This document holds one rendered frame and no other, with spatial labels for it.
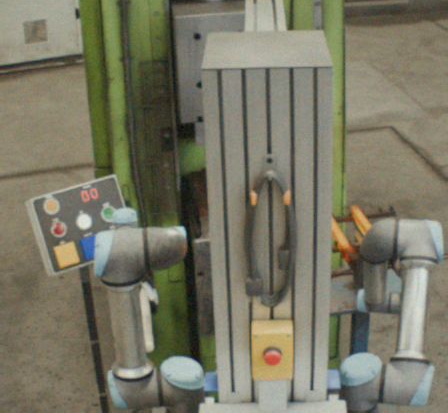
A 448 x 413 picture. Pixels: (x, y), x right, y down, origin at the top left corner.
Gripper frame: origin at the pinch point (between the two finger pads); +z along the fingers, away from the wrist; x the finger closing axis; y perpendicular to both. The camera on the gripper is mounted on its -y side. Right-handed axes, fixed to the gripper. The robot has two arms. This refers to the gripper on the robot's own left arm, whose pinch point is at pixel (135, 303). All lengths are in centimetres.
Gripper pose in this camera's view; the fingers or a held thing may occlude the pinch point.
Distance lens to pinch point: 297.9
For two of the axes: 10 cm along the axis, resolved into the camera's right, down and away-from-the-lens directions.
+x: 10.0, -0.2, -0.5
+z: 0.4, 9.0, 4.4
